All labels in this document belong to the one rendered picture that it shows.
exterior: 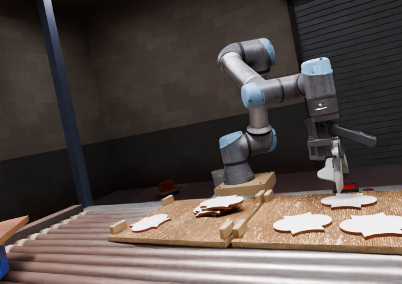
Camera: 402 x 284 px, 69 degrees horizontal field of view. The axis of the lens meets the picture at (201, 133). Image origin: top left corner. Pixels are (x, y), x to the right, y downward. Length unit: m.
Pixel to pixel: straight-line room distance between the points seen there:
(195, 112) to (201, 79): 0.67
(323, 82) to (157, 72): 5.87
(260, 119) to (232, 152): 0.19
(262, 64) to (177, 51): 5.17
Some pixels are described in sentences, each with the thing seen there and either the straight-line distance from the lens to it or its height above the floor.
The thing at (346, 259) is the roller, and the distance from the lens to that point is 0.68.
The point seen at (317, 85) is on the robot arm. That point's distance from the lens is 0.84.
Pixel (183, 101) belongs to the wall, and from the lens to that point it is 6.24.
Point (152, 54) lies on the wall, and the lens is 6.68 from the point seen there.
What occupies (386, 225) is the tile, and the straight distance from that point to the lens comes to 0.75.
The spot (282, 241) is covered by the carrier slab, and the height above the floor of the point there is 0.94.
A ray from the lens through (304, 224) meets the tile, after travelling 0.77.
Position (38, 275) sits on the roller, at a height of 0.92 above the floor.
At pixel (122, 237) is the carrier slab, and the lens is 0.96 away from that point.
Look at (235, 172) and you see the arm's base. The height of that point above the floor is 0.97.
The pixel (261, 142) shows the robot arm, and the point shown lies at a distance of 1.39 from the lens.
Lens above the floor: 1.23
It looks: 2 degrees down
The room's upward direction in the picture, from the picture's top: 11 degrees counter-clockwise
